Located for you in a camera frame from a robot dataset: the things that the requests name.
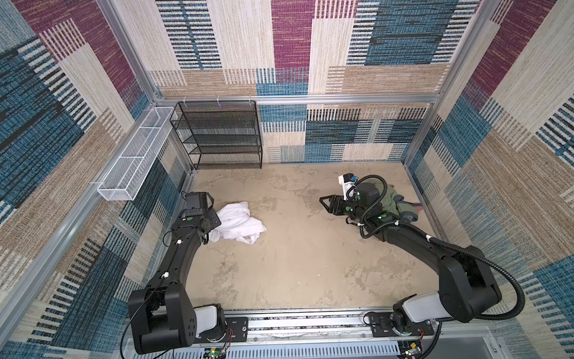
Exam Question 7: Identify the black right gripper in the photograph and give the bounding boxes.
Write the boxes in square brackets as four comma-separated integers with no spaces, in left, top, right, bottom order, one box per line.
[319,194,367,221]

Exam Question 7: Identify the white cloth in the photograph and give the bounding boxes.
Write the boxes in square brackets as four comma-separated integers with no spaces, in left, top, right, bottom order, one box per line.
[209,201,267,245]

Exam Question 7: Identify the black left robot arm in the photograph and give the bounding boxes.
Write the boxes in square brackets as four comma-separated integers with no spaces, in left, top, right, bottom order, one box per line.
[128,192,228,355]

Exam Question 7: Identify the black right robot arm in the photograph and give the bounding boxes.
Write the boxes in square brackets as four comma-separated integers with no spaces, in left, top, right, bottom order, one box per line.
[319,179,502,334]

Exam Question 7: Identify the green cloth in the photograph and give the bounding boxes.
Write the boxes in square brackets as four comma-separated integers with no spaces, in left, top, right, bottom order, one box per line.
[381,185,404,216]

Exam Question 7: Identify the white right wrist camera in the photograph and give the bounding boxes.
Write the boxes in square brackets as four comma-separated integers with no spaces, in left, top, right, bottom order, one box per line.
[338,173,358,200]

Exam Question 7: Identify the black wire shelf rack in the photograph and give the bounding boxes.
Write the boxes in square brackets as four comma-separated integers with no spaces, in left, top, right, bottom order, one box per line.
[171,100,263,171]

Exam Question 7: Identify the white wire mesh basket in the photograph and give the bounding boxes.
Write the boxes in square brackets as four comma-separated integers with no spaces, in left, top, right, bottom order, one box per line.
[97,107,174,201]

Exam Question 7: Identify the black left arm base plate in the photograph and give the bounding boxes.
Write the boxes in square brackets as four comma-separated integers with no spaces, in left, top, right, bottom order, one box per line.
[194,317,249,346]

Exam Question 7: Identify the black corrugated cable conduit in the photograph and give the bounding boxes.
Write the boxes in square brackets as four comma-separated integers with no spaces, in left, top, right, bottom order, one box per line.
[344,174,526,322]

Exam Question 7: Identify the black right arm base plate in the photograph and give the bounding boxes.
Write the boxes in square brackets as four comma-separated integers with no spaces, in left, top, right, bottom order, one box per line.
[363,311,435,337]

